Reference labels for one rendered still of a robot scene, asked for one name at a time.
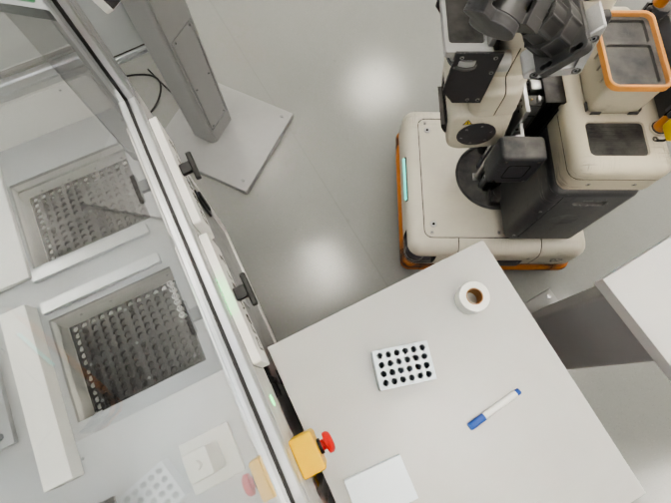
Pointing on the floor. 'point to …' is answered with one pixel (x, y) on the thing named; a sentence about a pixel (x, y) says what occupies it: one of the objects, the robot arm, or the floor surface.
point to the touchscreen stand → (207, 100)
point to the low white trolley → (452, 396)
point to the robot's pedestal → (613, 315)
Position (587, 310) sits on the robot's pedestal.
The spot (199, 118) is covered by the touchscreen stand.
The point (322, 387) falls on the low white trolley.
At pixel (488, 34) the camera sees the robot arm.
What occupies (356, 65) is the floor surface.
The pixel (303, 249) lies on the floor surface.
